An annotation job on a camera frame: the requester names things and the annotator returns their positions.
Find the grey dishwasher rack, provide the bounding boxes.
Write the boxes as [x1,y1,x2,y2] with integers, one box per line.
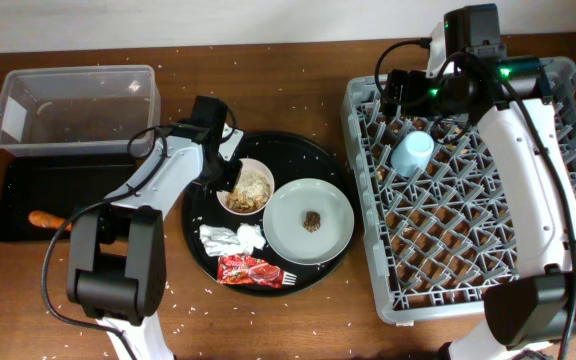
[340,55,576,326]

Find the round black tray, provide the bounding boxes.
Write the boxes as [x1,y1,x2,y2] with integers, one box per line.
[181,132,358,297]

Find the white plastic fork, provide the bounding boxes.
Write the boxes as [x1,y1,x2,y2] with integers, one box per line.
[281,271,297,286]

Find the oats and nuts food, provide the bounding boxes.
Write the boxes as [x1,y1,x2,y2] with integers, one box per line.
[226,170,271,213]

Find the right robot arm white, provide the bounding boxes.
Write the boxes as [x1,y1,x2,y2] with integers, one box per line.
[375,4,576,360]

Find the orange carrot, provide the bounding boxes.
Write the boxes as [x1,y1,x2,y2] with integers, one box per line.
[28,210,66,230]

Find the brown food lump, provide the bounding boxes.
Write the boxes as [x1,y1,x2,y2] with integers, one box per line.
[303,211,321,233]

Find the black rectangular tray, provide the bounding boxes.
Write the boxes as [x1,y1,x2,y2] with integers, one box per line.
[0,154,137,243]

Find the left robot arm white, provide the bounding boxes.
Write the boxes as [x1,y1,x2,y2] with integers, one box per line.
[66,96,242,359]

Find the red snack wrapper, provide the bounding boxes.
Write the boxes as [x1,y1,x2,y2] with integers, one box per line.
[217,254,285,288]

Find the grey plate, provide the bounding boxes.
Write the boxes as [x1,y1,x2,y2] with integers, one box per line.
[263,178,355,265]

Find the light blue plastic cup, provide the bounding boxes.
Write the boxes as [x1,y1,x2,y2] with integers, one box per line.
[390,131,434,178]

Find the pink bowl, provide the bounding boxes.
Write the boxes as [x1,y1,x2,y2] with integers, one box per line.
[217,158,275,216]

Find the crumpled white tissue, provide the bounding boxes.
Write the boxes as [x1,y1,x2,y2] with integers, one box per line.
[199,223,266,257]

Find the clear plastic bin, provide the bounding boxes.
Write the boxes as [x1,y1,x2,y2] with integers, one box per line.
[0,65,161,157]

